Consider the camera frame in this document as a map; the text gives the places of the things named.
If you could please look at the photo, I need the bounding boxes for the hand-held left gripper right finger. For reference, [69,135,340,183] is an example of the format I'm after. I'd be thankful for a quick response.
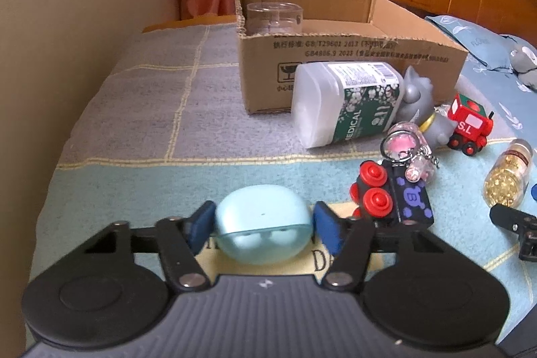
[312,201,453,294]

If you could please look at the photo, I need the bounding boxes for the clear plastic container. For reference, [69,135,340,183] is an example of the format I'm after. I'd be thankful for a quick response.
[247,2,303,37]

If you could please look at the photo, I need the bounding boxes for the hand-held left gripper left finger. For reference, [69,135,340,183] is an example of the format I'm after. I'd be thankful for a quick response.
[82,201,216,292]

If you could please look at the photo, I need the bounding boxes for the cardboard box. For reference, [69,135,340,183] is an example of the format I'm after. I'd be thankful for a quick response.
[235,0,469,114]

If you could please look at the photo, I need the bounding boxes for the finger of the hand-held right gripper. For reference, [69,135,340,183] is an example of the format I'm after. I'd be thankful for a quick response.
[490,203,537,262]

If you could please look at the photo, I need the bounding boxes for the wooden bed frame edge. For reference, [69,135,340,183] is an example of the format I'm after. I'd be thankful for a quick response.
[142,15,238,34]

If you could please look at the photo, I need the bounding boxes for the light blue earbud case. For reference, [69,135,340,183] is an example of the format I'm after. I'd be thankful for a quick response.
[215,185,313,265]

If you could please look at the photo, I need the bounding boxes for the plaid grey teal blanket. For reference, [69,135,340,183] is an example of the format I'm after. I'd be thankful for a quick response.
[31,22,537,342]

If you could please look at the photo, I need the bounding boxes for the blue leaf-print bedsheet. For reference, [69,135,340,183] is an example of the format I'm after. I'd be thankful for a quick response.
[459,66,537,143]

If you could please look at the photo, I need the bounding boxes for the white jar with green label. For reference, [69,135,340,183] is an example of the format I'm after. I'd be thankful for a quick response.
[292,62,404,149]

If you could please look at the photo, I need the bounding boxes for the black toy train red wheels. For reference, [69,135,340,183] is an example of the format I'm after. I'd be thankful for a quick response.
[350,160,434,233]

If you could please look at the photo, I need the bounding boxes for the blue leaf-print pillow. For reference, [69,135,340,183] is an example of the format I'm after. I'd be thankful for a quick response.
[425,15,537,74]

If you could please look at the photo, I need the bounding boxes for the pink clear keychain charm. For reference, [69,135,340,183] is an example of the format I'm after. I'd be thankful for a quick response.
[380,122,441,185]

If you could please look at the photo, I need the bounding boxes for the red toy train car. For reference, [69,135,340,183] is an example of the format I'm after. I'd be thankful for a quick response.
[445,93,495,155]

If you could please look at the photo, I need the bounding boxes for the grey cat toy figure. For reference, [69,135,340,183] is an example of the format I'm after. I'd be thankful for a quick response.
[394,65,462,149]

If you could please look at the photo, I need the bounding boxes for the clear bottle of gold flakes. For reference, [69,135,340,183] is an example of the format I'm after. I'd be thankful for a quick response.
[484,139,534,208]

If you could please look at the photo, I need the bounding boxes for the grey plush toy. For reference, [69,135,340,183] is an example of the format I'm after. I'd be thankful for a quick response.
[509,45,537,91]

